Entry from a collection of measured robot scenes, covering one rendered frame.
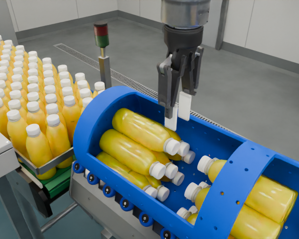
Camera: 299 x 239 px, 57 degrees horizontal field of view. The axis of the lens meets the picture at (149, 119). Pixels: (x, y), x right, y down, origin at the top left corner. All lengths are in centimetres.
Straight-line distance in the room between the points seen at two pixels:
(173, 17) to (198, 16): 4
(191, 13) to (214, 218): 38
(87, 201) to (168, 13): 68
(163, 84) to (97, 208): 54
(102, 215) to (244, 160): 52
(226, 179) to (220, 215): 7
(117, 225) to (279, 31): 358
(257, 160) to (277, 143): 216
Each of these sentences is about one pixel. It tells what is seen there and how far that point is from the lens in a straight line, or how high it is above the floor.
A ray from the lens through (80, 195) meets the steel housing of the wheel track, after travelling 100.
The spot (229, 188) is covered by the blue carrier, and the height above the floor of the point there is 121.
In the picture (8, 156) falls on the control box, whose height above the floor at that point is 106.
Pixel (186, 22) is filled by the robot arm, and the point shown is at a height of 148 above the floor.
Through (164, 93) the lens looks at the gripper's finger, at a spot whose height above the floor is 134.
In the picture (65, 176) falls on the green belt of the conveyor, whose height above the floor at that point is 89.
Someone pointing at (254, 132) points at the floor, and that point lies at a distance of 282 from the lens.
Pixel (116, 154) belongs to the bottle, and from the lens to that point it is 75.
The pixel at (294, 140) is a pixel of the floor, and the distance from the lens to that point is 287.
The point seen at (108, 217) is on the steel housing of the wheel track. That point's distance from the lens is 92.
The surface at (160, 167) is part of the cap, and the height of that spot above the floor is 113.
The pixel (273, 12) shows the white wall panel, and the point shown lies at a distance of 412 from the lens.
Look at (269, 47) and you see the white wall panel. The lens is 422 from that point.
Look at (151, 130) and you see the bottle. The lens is 71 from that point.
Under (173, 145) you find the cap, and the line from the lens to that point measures 69.
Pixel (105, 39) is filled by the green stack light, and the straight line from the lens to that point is 132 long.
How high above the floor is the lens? 162
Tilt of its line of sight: 35 degrees down
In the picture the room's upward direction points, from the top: straight up
